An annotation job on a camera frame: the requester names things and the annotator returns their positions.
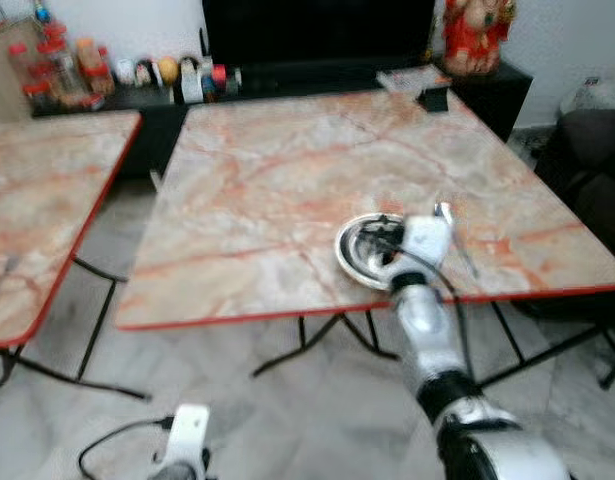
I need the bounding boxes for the steel spoon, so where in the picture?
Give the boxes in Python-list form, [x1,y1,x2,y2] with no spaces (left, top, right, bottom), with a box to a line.
[434,201,480,279]

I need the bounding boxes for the white round figurine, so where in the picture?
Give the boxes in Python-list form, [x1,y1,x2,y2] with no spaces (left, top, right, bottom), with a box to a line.
[115,58,136,87]

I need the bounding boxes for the yellow round figurine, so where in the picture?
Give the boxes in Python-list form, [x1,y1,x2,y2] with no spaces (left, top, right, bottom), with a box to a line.
[155,55,178,87]

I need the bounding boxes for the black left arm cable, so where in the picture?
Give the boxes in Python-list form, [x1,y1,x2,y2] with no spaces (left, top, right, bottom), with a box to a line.
[77,418,178,480]

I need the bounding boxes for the round steel plate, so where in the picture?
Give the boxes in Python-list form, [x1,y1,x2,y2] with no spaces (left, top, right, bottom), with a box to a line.
[334,213,428,291]

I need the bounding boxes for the orange snack jar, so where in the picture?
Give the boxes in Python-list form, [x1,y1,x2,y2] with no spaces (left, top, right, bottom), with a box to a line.
[75,38,114,97]

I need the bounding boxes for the small black box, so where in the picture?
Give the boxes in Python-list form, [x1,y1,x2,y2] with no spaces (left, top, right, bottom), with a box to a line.
[419,85,450,113]

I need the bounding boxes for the black television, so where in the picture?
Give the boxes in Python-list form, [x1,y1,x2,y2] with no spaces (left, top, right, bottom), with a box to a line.
[202,0,436,67]

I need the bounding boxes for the stacked red lid jars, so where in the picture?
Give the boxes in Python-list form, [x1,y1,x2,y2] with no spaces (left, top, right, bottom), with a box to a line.
[9,40,43,103]

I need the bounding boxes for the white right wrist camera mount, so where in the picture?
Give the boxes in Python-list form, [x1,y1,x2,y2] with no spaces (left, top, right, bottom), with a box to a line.
[399,215,453,273]

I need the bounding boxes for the small red box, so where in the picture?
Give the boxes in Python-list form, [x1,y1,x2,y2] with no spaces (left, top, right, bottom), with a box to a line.
[209,65,230,96]

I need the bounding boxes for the printed magazine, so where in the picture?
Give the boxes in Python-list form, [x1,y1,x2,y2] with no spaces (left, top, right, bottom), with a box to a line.
[377,66,450,96]

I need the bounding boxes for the white and black box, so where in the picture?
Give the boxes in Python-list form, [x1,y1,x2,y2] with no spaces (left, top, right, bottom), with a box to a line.
[180,58,206,103]

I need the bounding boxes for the large clear red lid jar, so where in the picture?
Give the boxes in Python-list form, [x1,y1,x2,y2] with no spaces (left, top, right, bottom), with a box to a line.
[37,22,83,108]

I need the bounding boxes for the dark sofa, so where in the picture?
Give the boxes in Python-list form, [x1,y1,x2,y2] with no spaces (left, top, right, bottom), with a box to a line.
[535,108,615,321]

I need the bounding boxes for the red dressed doll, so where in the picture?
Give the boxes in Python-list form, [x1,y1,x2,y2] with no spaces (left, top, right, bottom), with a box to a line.
[442,0,516,77]

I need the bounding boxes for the grey bag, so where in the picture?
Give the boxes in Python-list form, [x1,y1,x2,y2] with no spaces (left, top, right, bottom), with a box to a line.
[562,75,615,111]

